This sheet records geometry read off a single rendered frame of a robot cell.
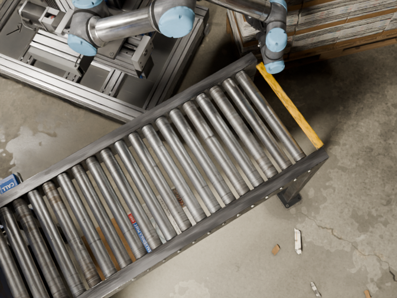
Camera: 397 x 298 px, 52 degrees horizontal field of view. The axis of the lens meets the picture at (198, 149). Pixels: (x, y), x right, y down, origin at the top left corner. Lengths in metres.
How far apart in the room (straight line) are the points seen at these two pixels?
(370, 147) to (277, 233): 0.75
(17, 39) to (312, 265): 2.21
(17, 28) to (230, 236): 1.84
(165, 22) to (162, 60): 1.08
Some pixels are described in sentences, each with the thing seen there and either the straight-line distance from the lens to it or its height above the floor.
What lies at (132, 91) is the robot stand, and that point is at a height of 0.21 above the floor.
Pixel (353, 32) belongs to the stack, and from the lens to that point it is 2.57.
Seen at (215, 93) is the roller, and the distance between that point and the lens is 1.68.
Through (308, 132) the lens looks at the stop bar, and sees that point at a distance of 1.63.
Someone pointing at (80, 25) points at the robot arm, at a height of 1.05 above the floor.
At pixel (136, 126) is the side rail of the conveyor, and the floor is 0.80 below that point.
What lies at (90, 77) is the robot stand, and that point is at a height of 0.21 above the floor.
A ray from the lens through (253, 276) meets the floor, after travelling 2.32.
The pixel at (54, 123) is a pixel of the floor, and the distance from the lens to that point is 2.72.
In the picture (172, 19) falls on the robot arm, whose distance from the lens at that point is 1.39.
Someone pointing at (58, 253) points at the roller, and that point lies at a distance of 1.64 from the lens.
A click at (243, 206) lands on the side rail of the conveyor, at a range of 1.54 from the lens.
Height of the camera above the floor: 2.32
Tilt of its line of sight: 72 degrees down
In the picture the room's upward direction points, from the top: 12 degrees counter-clockwise
